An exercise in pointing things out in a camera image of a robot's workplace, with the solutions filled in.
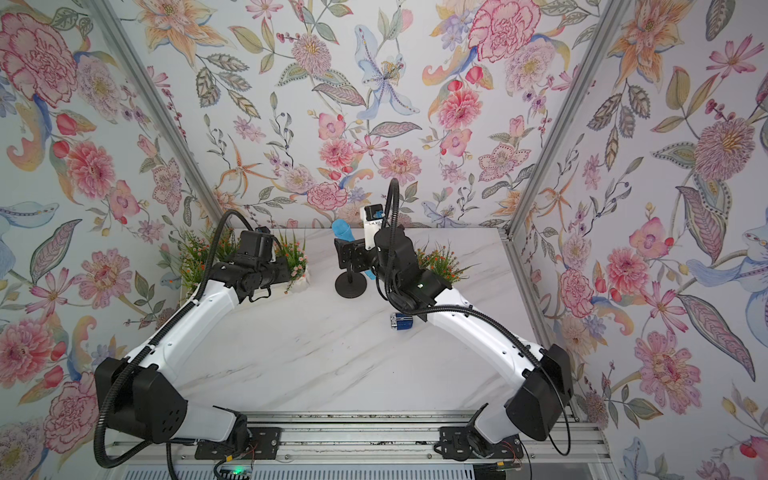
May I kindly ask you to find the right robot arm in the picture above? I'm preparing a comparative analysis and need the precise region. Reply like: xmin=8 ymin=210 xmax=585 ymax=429
xmin=332 ymin=221 xmax=573 ymax=445

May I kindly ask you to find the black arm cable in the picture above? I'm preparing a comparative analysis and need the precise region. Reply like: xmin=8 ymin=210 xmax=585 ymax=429
xmin=374 ymin=178 xmax=572 ymax=457
xmin=92 ymin=208 xmax=265 ymax=480

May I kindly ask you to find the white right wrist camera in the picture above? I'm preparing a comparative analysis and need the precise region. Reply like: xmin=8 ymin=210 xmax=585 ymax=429
xmin=360 ymin=204 xmax=384 ymax=249

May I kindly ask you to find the black microphone stand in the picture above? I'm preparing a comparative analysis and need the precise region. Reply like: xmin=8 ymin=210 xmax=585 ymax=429
xmin=334 ymin=268 xmax=367 ymax=299

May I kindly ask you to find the aluminium corner post right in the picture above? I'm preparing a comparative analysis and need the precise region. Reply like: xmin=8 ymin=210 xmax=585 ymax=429
xmin=506 ymin=1 xmax=628 ymax=240

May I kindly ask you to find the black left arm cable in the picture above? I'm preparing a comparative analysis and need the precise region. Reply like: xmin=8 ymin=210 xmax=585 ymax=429
xmin=92 ymin=208 xmax=265 ymax=480

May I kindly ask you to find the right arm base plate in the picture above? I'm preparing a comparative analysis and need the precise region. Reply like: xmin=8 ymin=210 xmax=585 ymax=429
xmin=433 ymin=403 xmax=524 ymax=462

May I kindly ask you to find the aluminium corner post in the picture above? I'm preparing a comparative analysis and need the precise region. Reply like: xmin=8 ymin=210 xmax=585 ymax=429
xmin=506 ymin=1 xmax=628 ymax=240
xmin=84 ymin=0 xmax=222 ymax=224

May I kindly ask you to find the blue metal can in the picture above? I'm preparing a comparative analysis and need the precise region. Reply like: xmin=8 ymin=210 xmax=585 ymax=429
xmin=390 ymin=312 xmax=413 ymax=331

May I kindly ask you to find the aluminium mounting rail frame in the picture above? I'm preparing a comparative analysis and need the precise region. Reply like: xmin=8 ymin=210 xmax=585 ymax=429
xmin=108 ymin=410 xmax=619 ymax=479

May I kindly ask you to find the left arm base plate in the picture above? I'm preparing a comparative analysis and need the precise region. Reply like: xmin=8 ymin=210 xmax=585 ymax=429
xmin=194 ymin=427 xmax=282 ymax=461

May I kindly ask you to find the aluminium corner post left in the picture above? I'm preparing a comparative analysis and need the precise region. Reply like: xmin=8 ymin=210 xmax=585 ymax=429
xmin=84 ymin=0 xmax=222 ymax=224

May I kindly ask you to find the pink flower potted plant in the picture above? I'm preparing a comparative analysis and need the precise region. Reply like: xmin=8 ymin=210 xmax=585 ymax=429
xmin=416 ymin=243 xmax=472 ymax=284
xmin=274 ymin=230 xmax=310 ymax=296

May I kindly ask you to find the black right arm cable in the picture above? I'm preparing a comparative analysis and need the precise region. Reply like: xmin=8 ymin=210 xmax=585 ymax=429
xmin=374 ymin=178 xmax=572 ymax=457

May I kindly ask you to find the blue toy microphone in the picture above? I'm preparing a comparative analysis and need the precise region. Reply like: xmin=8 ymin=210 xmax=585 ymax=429
xmin=332 ymin=219 xmax=375 ymax=280

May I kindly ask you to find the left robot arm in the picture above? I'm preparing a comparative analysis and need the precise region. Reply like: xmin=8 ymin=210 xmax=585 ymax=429
xmin=94 ymin=227 xmax=291 ymax=455

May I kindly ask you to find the pink flower potted plant boxed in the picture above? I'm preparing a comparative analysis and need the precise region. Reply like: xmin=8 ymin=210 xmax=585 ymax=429
xmin=158 ymin=229 xmax=214 ymax=300

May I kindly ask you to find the pink flower potted plant back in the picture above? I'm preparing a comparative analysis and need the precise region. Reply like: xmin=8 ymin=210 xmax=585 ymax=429
xmin=416 ymin=243 xmax=472 ymax=284

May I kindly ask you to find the pink flower potted plant front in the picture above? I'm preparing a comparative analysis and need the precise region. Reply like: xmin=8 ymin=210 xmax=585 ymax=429
xmin=274 ymin=230 xmax=310 ymax=296

